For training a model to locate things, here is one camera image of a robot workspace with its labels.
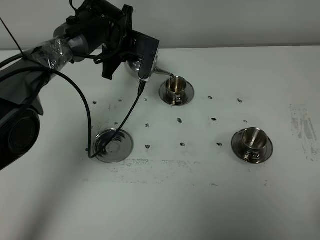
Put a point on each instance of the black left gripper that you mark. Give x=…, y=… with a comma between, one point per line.
x=103, y=29

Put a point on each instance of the stainless steel teapot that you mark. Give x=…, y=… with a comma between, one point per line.
x=133, y=66

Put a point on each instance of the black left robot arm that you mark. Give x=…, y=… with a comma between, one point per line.
x=21, y=80

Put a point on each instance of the far stainless steel teacup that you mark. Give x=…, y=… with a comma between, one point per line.
x=175, y=87

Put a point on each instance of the stainless steel teacup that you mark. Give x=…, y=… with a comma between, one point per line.
x=254, y=142
x=175, y=87

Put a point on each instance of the far stainless steel saucer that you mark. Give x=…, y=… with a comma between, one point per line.
x=190, y=93

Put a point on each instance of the stainless steel saucer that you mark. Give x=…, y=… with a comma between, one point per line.
x=241, y=153
x=190, y=93

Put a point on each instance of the steel teapot saucer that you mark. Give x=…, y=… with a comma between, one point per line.
x=119, y=149

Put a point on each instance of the near stainless steel saucer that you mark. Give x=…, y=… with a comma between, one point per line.
x=241, y=153

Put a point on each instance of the near stainless steel teacup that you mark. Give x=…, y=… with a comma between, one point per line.
x=254, y=142

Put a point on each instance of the black cable tie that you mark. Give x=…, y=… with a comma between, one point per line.
x=12, y=37

